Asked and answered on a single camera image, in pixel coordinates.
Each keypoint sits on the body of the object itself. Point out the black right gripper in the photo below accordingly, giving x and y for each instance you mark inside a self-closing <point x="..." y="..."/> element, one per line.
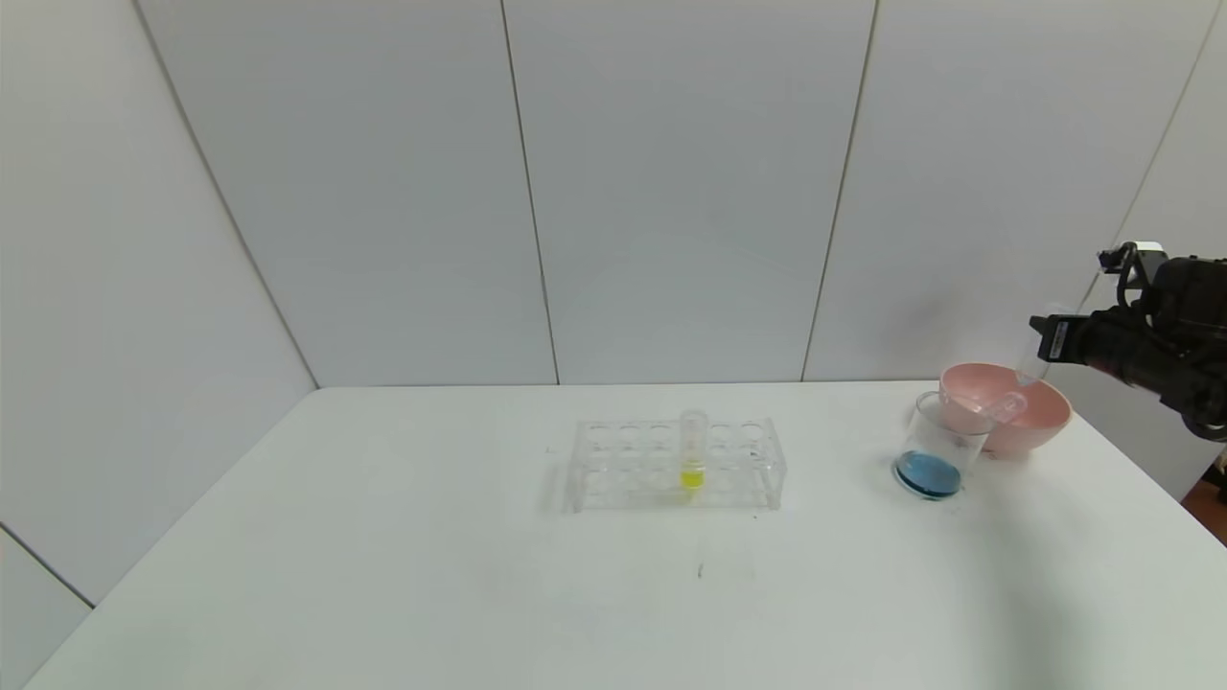
<point x="1055" y="338"/>

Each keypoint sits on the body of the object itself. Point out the test tube with blue pigment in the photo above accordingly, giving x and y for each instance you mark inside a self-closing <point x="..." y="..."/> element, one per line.
<point x="1030" y="364"/>

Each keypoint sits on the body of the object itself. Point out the test tube with red pigment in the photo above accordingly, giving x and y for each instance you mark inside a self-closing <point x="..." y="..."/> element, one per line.
<point x="997" y="410"/>

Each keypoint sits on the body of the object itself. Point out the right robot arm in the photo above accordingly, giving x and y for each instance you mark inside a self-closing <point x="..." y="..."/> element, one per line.
<point x="1193" y="335"/>

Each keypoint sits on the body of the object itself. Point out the test tube with yellow pigment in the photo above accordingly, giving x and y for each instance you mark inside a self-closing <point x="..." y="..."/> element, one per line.
<point x="692" y="476"/>

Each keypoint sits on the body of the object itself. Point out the clear acrylic test tube rack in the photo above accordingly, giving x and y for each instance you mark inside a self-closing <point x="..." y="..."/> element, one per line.
<point x="661" y="479"/>

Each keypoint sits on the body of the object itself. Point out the pink bowl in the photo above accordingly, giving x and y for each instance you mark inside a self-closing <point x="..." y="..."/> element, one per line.
<point x="1040" y="422"/>

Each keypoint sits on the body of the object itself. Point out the clear glass beaker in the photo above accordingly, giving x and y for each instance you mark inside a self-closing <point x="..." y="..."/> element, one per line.
<point x="928" y="470"/>

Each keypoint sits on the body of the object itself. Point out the dark object behind table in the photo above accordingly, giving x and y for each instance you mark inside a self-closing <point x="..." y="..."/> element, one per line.
<point x="1221" y="479"/>

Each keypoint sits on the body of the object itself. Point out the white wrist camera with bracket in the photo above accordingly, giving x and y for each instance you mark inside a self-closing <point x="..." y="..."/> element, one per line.
<point x="1136" y="254"/>

